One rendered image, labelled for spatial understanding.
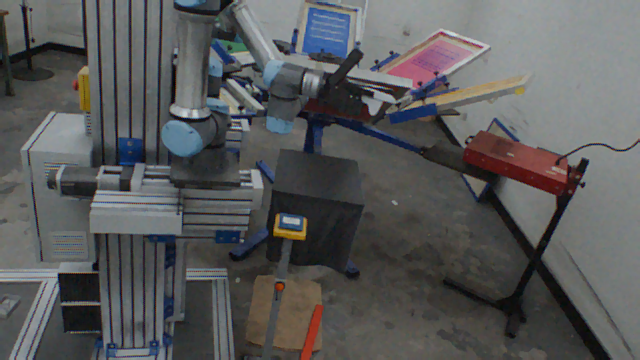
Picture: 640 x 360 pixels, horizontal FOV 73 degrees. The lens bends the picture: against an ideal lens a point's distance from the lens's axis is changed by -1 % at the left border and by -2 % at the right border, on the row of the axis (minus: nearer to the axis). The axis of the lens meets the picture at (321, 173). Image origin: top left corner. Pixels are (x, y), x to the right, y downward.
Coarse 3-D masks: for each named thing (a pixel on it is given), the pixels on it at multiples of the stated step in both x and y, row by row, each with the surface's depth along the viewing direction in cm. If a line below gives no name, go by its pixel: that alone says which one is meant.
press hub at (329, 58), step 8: (312, 56) 305; (320, 56) 309; (328, 56) 308; (336, 56) 319; (336, 64) 299; (304, 112) 320; (336, 120) 318; (312, 128) 329; (312, 136) 332; (304, 144) 339; (312, 144) 335; (312, 152) 338
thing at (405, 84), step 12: (288, 60) 182; (300, 60) 183; (360, 72) 185; (372, 72) 185; (384, 84) 188; (396, 84) 186; (408, 84) 187; (396, 96) 203; (384, 108) 226; (360, 120) 261; (372, 120) 257
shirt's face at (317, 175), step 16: (288, 160) 235; (304, 160) 239; (320, 160) 242; (336, 160) 246; (352, 160) 250; (288, 176) 219; (304, 176) 222; (320, 176) 225; (336, 176) 229; (352, 176) 232; (304, 192) 208; (320, 192) 211; (336, 192) 214; (352, 192) 217
